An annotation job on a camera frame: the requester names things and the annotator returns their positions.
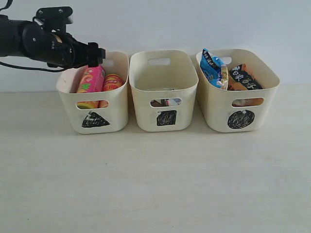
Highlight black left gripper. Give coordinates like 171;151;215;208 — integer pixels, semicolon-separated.
22;23;106;68

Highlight pink Lays chip can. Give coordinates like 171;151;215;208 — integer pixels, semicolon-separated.
76;66;106;109

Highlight yellow Lays chip can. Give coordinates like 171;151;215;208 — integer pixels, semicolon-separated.
98;73;124;109

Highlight purple small box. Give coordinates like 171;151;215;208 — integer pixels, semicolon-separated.
150;99;169;107

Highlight blue instant noodle bag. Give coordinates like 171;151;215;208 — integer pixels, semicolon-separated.
200;49;229;90

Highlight orange instant noodle bag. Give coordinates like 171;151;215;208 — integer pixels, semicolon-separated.
227;63;265;108

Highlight blue white milk carton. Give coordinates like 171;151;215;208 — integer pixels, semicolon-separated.
166;98;182;107

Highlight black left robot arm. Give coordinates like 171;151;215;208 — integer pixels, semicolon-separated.
0;15;106;72

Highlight cream bin triangle mark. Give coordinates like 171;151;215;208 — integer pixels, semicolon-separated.
56;50;130;135

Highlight cream bin square mark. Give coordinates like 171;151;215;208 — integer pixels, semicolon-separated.
129;50;199;133

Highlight cream bin circle mark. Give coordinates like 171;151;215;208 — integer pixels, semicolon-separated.
196;49;280;133

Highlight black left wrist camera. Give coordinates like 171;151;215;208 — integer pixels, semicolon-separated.
33;6;73;33

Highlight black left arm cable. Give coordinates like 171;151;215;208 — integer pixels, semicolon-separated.
0;0;66;73

